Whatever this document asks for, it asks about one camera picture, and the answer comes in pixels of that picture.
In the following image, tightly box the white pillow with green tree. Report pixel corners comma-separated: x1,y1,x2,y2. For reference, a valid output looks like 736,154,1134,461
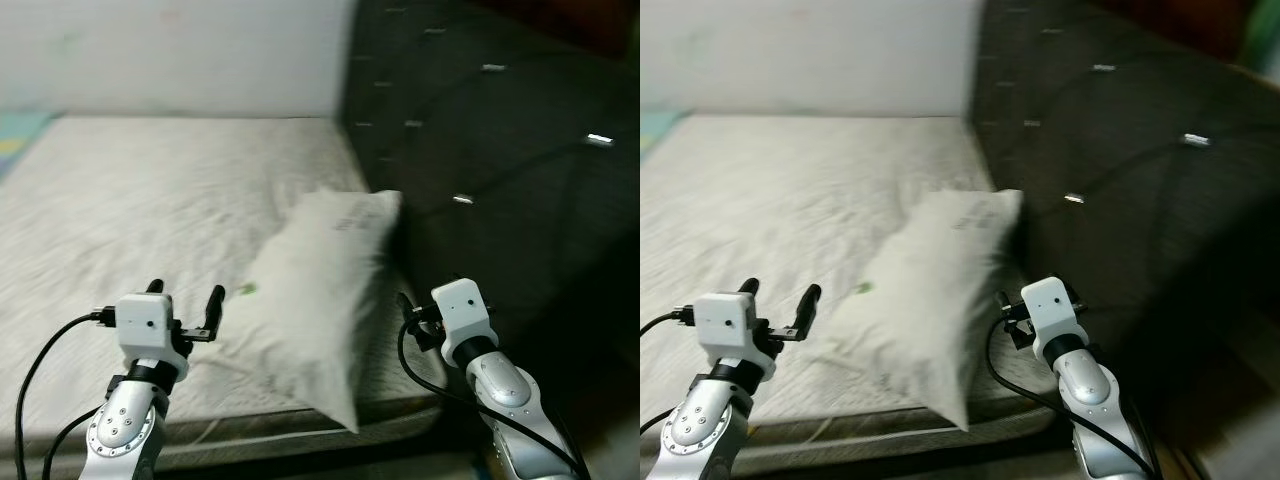
825,188,1027,433
215,188,404,434

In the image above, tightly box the white quilted mattress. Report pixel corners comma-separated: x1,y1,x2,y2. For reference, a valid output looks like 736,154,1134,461
0,114,448,443
640,112,1063,443

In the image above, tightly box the teal blanket with colourful shapes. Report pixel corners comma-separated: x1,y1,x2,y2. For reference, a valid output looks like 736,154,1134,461
640,110,683,167
0,110,58,183

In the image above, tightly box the black tufted headboard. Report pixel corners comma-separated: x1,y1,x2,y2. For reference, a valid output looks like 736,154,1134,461
340,0,641,401
965,0,1280,401

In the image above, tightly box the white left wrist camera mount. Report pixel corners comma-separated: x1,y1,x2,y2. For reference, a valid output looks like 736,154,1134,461
114,292,193,369
694,291,773,369

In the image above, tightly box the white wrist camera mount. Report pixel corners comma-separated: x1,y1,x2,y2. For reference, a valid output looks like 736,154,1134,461
1020,276,1091,365
694,291,773,369
430,279,499,367
114,292,193,369

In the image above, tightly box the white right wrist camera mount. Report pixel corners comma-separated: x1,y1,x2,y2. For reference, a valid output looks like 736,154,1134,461
430,279,499,367
1020,276,1091,365

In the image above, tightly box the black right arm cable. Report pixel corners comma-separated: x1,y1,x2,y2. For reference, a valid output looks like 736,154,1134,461
985,318,1156,479
397,320,593,479

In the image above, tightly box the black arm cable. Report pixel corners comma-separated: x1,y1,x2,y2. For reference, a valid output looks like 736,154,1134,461
14,310,121,480
985,318,1156,479
397,320,593,479
640,308,701,341

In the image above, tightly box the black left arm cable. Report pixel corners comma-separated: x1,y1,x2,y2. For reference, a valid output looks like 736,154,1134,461
14,310,121,480
640,308,701,341

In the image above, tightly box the dark bed frame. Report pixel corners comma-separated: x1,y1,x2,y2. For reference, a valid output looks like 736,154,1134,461
150,420,471,471
760,420,1091,471

